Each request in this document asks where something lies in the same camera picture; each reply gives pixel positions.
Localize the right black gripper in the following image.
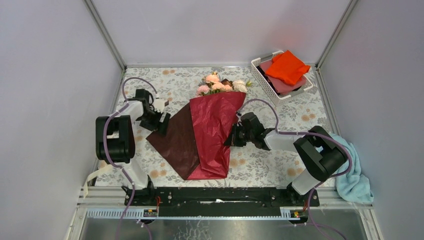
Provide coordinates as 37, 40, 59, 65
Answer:
223, 123, 254, 148

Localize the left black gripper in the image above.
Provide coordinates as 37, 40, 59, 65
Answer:
138, 108, 171, 137

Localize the dark red wrapping paper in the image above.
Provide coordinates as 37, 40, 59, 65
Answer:
146, 91, 246, 180

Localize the white fake rose stem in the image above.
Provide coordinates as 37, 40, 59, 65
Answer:
232, 80, 252, 93

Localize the white plastic basket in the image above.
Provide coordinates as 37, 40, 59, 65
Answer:
250, 50, 314, 106

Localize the pink fake flower stem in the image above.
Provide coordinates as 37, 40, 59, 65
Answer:
195, 72, 234, 97

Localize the cream ribbon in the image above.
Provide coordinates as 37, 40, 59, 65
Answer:
82, 164, 114, 199

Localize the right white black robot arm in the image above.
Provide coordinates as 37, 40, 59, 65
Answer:
224, 112, 352, 206

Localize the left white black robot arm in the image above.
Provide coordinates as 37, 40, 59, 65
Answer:
95, 89, 171, 206

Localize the floral tablecloth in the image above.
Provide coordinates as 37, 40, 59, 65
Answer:
123, 67, 332, 187

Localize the pink cloth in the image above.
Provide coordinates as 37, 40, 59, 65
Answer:
258, 60, 307, 95

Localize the orange cloth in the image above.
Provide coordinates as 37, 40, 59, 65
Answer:
265, 50, 311, 86

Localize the light blue towel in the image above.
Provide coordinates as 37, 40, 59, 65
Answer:
330, 133, 374, 204

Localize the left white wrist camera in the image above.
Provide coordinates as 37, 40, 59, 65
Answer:
152, 98, 169, 113

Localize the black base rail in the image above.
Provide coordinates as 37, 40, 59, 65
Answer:
122, 186, 320, 218

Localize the aluminium frame rail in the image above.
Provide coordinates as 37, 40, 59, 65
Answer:
77, 186, 373, 222

